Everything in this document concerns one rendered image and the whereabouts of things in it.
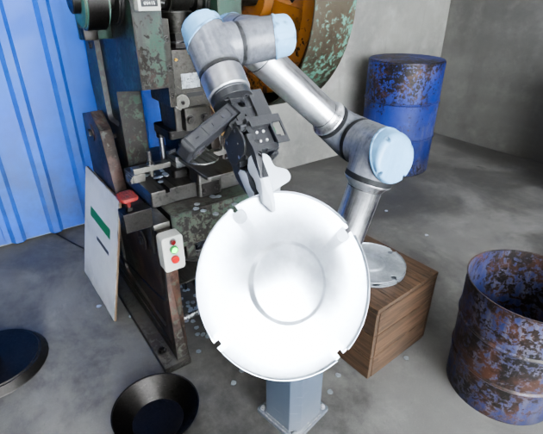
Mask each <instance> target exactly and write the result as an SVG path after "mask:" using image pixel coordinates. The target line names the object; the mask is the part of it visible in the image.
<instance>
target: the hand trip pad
mask: <svg viewBox="0 0 543 434"><path fill-rule="evenodd" d="M115 197H116V199H117V200H118V201H119V202H120V203H121V204H126V208H131V203H130V202H135V201H137V200H138V196H137V195H136V194H135V192H133V190H127V191H123V192H119V193H117V194H116V195H115Z"/></svg>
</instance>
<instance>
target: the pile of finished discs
mask: <svg viewBox="0 0 543 434"><path fill-rule="evenodd" d="M361 246H362V248H363V251H364V254H365V258H366V261H367V264H368V269H369V275H370V288H385V287H389V286H392V285H395V284H397V282H400V281H401V280H402V279H403V278H404V277H405V274H406V263H405V261H404V259H403V257H402V256H401V255H400V254H398V253H397V252H394V251H392V250H391V249H390V248H389V247H386V246H383V245H378V244H373V243H365V242H363V244H362V245H361Z"/></svg>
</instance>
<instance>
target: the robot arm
mask: <svg viewBox="0 0 543 434"><path fill-rule="evenodd" d="M181 31H182V35H183V38H184V44H185V45H186V50H187V53H188V54H189V55H190V58H191V60H192V62H193V65H194V66H195V69H196V71H197V75H198V76H199V79H200V81H201V84H202V86H203V89H204V92H205V94H206V96H207V98H208V100H209V103H210V104H211V106H212V108H213V110H214V112H215V113H214V114H213V115H211V116H210V117H209V118H208V119H207V120H206V121H205V122H203V123H202V124H201V125H200V126H199V127H197V128H196V129H195V130H193V131H192V132H189V133H187V134H186V135H185V136H184V137H183V138H182V139H181V140H180V141H179V148H178V150H177V154H178V155H179V156H180V157H181V158H182V159H183V160H184V161H185V162H186V163H189V162H190V161H191V160H192V159H195V158H197V157H198V156H199V155H201V154H202V152H203V151H204V149H205V148H206V147H207V146H208V145H209V144H210V143H212V142H213V141H214V140H215V139H216V138H217V137H219V136H220V135H221V134H222V133H223V132H224V131H225V133H224V134H223V137H224V138H225V148H226V152H227V155H228V159H229V162H230V163H231V165H232V168H233V171H234V175H235V177H236V179H237V181H238V183H239V184H240V186H241V187H242V188H243V190H244V191H245V193H246V194H247V195H248V196H249V197H252V196H254V195H258V194H259V196H260V200H261V203H262V204H263V205H264V206H265V207H267V208H268V209H269V210H270V211H271V212H275V211H276V209H275V200H274V194H273V191H279V190H280V188H281V186H283V185H284V184H286V183H287V182H289V181H290V173H289V172H288V171H287V170H286V169H283V168H279V167H276V166H275V165H274V164H273V163H272V160H273V159H274V158H275V157H276V156H277V155H278V154H279V152H278V148H279V143H283V142H287V141H290V138H289V136H288V134H287V132H286V130H285V128H284V124H283V122H282V121H281V119H280V116H279V114H278V113H276V114H272V112H271V110H270V108H269V106H268V104H267V101H266V99H265V96H264V94H263V92H262V90H261V89H256V90H251V89H250V84H249V82H248V79H247V76H246V73H245V72H244V70H243V68H242V66H243V65H244V66H245V67H246V68H247V69H248V70H249V71H251V72H252V73H253V74H254V75H255V76H256V77H258V78H259V79H260V80H261V81H262V82H263V83H265V84H266V85H267V86H268V87H269V88H270V89H272V90H273V91H274V92H275V93H276V94H277V95H279V96H280V97H281V98H282V99H283V100H284V101H286V102H287V103H288V104H289V105H290V106H291V107H292V108H293V109H294V110H295V111H296V112H297V113H299V114H300V115H301V116H302V117H303V118H304V119H306V120H307V121H308V122H309V123H310V124H311V125H313V130H314V132H315V133H316V134H317V135H318V136H319V137H320V138H321V139H322V140H324V141H325V142H326V143H327V144H328V145H329V146H330V147H331V148H332V149H333V150H334V151H335V152H336V153H337V154H338V155H339V156H340V157H341V158H343V159H344V160H346V161H347V162H348V164H347V167H346V171H345V176H346V179H347V181H348V183H347V186H346V190H345V193H344V195H343V197H342V200H341V203H340V206H339V209H338V212H337V213H338V214H339V215H340V216H341V217H342V218H343V219H344V220H345V221H346V224H347V226H348V228H347V229H346V230H345V231H346V232H347V233H349V232H351V231H352V233H353V235H356V236H357V238H358V240H359V242H360V244H361V245H362V244H363V241H364V239H365V235H366V233H367V230H368V228H369V225H370V224H371V219H372V217H373V215H374V213H375V210H376V208H377V205H378V202H379V199H380V197H381V195H382V194H383V192H385V191H387V190H390V189H391V186H392V184H393V183H398V182H400V181H401V180H402V179H403V177H406V175H407V174H408V172H409V170H410V168H411V165H412V163H413V158H414V150H413V146H412V145H411V141H410V139H409V138H408V137H407V136H406V135H405V134H404V133H401V132H399V131H398V130H396V129H395V128H393V127H387V126H385V125H382V124H380V123H377V122H375V121H372V120H369V119H367V118H365V117H363V116H360V115H357V114H355V113H354V112H352V111H350V110H349V109H347V108H346V107H345V106H344V105H343V104H342V103H340V102H334V101H333V100H331V99H330V98H329V97H328V96H327V95H326V94H325V93H324V92H323V91H322V90H321V89H320V88H319V87H318V86H317V85H316V84H315V83H314V82H313V81H312V80H311V79H310V78H309V77H308V76H307V75H306V74H305V73H304V72H303V71H302V70H300V69H299V68H298V67H297V66H296V65H295V64H294V63H293V62H292V61H291V60H290V59H289V58H288V57H287V56H290V55H291V54H292V53H293V52H294V50H295V47H296V29H295V26H294V23H293V21H292V20H291V19H290V17H289V16H288V15H286V14H276V15H274V14H270V15H263V16H258V15H242V14H239V13H236V12H230V13H226V14H222V15H219V14H218V13H217V12H216V11H214V10H210V9H200V10H197V11H195V12H193V13H191V14H190V15H189V16H187V18H186V19H185V20H184V23H183V25H182V28H181ZM278 121H279V123H280V126H281V128H282V129H283V131H284V135H281V133H280V134H276V129H275V127H274V126H273V125H272V123H273V122H278Z"/></svg>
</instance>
